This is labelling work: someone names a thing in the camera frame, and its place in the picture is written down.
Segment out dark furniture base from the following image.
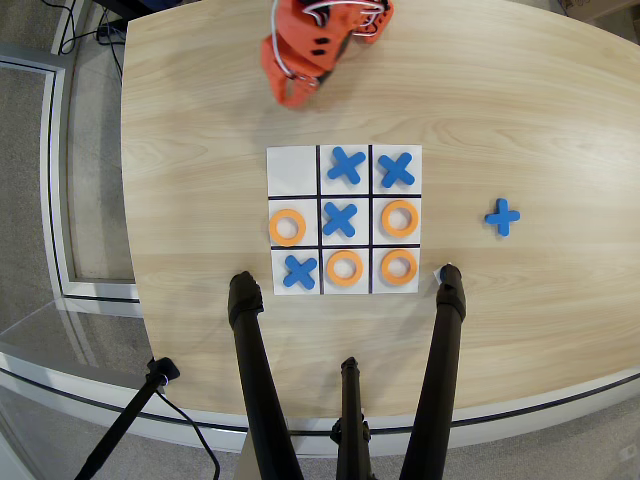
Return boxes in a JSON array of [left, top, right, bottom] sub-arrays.
[[94, 0, 152, 13]]

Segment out orange foam ring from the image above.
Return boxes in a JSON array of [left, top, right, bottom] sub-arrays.
[[380, 199, 420, 237], [380, 248, 419, 287], [325, 248, 365, 287], [268, 208, 307, 247]]

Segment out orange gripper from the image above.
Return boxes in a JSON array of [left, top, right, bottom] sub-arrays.
[[260, 0, 353, 111]]

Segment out blue foam cross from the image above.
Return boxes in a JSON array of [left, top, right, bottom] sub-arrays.
[[377, 152, 417, 189], [322, 200, 359, 237], [282, 254, 319, 290], [483, 198, 521, 238], [326, 146, 367, 184]]

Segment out grey metal floor frame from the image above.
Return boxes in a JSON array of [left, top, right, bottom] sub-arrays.
[[0, 42, 142, 306]]

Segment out black plug with cables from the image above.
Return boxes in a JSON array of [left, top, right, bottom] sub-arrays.
[[49, 0, 127, 86]]

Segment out brown cardboard box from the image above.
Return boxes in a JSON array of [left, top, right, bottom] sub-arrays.
[[554, 0, 640, 24]]

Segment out slim black stand pole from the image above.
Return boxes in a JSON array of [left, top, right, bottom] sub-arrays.
[[73, 356, 181, 480]]

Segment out black cable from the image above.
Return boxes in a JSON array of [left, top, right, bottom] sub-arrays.
[[154, 388, 222, 480]]

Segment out white tic-tac-toe board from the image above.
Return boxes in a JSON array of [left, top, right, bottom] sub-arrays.
[[266, 144, 424, 296]]

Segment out thick black tripod leg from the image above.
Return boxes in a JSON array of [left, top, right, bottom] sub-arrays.
[[397, 263, 468, 480], [227, 270, 306, 480]]

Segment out thin black tripod leg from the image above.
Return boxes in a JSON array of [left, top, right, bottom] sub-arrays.
[[329, 356, 374, 480]]

